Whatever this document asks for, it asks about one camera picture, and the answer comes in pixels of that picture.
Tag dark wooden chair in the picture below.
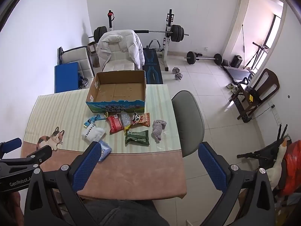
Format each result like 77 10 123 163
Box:
230 68 280 123

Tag brown cardboard carton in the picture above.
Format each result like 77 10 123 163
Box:
87 41 99 67

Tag grey padded chair black frame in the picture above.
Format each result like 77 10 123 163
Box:
58 46 96 90

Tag person's dark pants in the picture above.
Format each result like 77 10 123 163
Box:
82 199 170 226

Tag printed cardboard box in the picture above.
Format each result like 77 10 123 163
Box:
86 70 147 114

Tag white barbell rack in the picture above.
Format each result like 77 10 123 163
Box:
107 9 176 72

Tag black treadmill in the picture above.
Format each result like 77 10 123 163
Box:
222 42 268 83

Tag light blue tissue pack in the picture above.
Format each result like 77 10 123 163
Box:
97 140 112 162

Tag black router antennas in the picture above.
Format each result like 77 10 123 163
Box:
278 124 288 144

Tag white NMRY packet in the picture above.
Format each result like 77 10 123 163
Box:
81 122 105 142

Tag black heater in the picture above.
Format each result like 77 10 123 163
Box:
231 55 243 68

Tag white wall socket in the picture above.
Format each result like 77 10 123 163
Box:
270 100 281 125

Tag orange panda snack packet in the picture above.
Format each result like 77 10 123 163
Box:
130 111 151 128

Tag red snack packet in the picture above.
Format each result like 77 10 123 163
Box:
106 114 124 134

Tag short barbell with black plates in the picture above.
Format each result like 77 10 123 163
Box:
184 51 223 65

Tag white goose plush toy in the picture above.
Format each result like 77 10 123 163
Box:
268 139 288 190

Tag clear plastic bag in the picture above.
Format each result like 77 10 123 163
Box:
121 112 132 136

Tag blue folded mat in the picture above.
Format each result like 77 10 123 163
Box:
55 62 79 94

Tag long barbell with black plates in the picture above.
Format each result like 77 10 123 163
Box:
88 24 189 43

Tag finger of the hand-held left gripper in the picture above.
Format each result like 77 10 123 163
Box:
0 138 22 157
27 145 52 165

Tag green snack packet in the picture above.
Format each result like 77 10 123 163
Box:
125 130 150 146

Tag grey shell chair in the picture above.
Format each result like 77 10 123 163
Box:
171 90 205 158

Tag white padded chair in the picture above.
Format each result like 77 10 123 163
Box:
102 52 135 72

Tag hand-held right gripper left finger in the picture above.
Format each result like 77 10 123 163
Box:
24 141 102 226

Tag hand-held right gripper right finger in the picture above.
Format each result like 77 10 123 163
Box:
198 142 276 226

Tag white down jacket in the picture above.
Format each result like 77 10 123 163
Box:
96 29 145 71

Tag blue snack packet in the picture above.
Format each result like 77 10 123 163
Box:
83 114 107 128

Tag black and blue weight bench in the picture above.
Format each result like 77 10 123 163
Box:
143 48 163 85

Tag red plastic bag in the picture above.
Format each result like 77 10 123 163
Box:
279 140 301 197

